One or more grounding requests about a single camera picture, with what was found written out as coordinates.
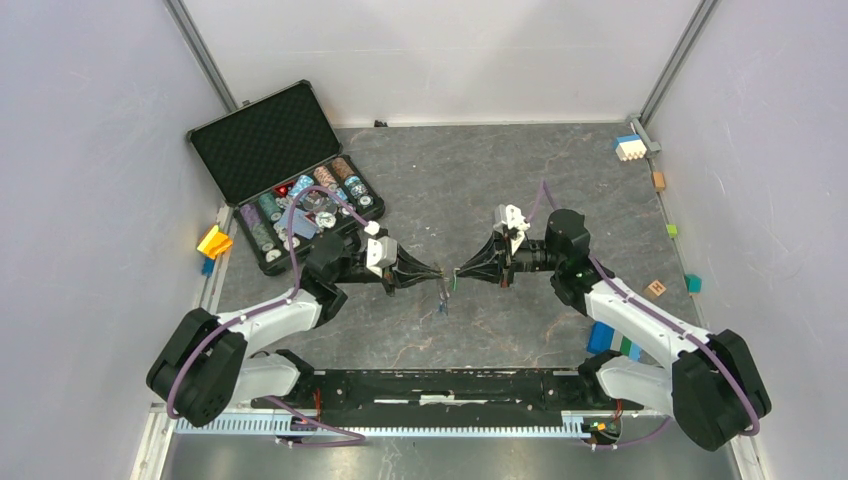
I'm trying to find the small orange patterned block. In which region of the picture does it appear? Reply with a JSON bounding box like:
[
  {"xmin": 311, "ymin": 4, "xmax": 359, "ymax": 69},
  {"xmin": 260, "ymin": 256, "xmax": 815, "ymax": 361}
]
[{"xmin": 643, "ymin": 280, "xmax": 667, "ymax": 300}]

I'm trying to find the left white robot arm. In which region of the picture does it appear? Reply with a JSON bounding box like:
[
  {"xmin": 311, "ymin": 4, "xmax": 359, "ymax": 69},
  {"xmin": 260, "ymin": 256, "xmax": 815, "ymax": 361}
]
[{"xmin": 146, "ymin": 234, "xmax": 442, "ymax": 427}]

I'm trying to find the black poker chip case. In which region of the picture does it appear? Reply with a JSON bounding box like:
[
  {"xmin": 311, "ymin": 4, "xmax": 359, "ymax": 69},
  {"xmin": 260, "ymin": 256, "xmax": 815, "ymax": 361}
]
[{"xmin": 187, "ymin": 80, "xmax": 386, "ymax": 276}]

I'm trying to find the small blue block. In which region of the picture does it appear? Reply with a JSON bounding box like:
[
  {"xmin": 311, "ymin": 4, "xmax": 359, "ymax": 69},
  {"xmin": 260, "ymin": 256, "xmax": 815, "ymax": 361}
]
[{"xmin": 201, "ymin": 258, "xmax": 216, "ymax": 277}]

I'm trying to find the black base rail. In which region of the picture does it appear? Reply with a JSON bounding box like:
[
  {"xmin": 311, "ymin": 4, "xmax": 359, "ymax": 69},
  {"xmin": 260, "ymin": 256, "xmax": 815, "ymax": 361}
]
[{"xmin": 282, "ymin": 368, "xmax": 642, "ymax": 428}]

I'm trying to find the blue green brick stack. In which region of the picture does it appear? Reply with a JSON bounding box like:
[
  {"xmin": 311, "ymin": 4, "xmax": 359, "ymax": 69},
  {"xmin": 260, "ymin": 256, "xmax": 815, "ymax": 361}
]
[{"xmin": 586, "ymin": 322, "xmax": 642, "ymax": 362}]

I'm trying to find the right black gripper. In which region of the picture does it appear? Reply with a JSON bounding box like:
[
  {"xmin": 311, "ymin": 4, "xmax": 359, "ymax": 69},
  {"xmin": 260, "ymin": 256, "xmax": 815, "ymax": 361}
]
[{"xmin": 456, "ymin": 230, "xmax": 563, "ymax": 289}]

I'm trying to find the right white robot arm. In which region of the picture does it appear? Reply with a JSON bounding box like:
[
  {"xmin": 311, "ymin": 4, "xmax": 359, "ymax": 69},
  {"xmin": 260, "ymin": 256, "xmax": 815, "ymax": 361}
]
[{"xmin": 455, "ymin": 205, "xmax": 772, "ymax": 451}]

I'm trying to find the grey slotted cable duct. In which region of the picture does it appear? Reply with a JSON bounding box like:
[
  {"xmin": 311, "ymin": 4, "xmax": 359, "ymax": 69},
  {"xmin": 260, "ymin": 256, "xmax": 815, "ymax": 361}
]
[{"xmin": 174, "ymin": 411, "xmax": 590, "ymax": 440}]

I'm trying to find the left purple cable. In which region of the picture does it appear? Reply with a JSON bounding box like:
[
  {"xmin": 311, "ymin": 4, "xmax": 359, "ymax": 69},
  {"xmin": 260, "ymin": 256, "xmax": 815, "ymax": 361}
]
[{"xmin": 165, "ymin": 186, "xmax": 379, "ymax": 449}]

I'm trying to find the metal key organizer plate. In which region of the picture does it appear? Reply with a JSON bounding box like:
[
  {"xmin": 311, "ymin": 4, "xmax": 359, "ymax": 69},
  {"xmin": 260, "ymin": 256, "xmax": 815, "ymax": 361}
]
[{"xmin": 436, "ymin": 276, "xmax": 449, "ymax": 306}]

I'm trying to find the yellow orange toy block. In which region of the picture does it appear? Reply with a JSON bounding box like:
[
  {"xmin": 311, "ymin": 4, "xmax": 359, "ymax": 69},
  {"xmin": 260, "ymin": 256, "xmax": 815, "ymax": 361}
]
[{"xmin": 196, "ymin": 224, "xmax": 233, "ymax": 260}]

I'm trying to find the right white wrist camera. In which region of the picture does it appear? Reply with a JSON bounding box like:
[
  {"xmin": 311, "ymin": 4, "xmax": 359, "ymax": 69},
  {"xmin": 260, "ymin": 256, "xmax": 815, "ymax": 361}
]
[{"xmin": 493, "ymin": 204, "xmax": 530, "ymax": 240}]

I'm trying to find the teal small block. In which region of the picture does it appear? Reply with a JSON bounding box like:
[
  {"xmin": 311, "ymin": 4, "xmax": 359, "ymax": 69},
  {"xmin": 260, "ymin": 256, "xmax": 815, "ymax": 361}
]
[{"xmin": 684, "ymin": 273, "xmax": 702, "ymax": 295}]

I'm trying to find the blue white toy brick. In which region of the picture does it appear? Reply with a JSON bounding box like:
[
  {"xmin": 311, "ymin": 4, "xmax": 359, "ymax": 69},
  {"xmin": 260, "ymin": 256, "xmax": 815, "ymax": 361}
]
[{"xmin": 614, "ymin": 134, "xmax": 648, "ymax": 162}]

